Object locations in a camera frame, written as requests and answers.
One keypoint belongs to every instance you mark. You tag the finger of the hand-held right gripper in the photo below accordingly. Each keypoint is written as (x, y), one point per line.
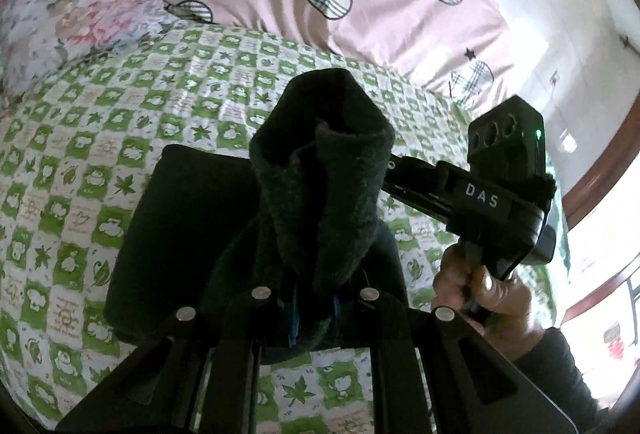
(415, 184)

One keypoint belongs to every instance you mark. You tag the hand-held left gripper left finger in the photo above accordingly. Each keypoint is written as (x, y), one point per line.
(293, 319)

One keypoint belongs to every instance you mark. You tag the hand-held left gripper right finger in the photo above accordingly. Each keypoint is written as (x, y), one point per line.
(336, 311)

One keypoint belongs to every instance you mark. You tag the black pants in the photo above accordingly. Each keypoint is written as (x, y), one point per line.
(310, 194)

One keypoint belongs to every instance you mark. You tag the person's right forearm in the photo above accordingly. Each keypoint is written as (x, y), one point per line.
(555, 369)

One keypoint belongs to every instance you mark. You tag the person's right hand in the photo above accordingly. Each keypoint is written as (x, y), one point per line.
(505, 309)

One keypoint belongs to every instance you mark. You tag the green checked bed sheet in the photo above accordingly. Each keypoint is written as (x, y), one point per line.
(100, 153)

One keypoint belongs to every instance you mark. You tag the floral white pink pillow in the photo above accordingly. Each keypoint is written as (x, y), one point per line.
(75, 8)

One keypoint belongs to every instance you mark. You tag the brown wooden frame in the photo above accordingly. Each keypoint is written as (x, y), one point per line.
(600, 184)

